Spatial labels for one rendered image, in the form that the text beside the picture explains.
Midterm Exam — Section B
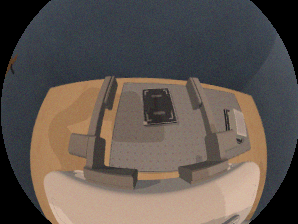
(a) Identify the beige deep-well block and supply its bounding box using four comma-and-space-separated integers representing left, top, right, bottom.
227, 109, 246, 140

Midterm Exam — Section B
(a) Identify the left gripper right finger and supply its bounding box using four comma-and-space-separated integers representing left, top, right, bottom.
178, 77, 237, 184

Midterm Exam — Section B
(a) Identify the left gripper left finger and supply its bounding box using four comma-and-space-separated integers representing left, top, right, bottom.
68, 76, 138, 190

